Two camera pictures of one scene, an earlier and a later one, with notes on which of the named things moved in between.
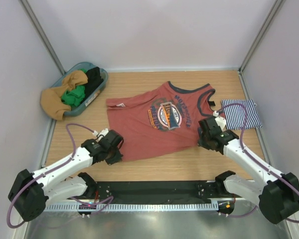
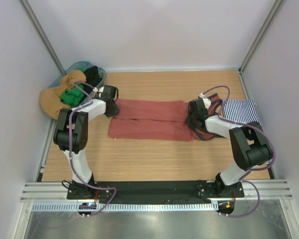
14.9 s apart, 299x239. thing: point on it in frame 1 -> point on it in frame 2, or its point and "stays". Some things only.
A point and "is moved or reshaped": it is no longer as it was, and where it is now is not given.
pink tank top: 159,121 is moved or reshaped
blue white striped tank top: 235,115 stays
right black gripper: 202,143 -> 189,121
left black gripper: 116,158 -> 115,111
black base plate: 158,191 stays
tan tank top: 51,98 stays
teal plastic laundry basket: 93,96 stays
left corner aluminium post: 43,35 stays
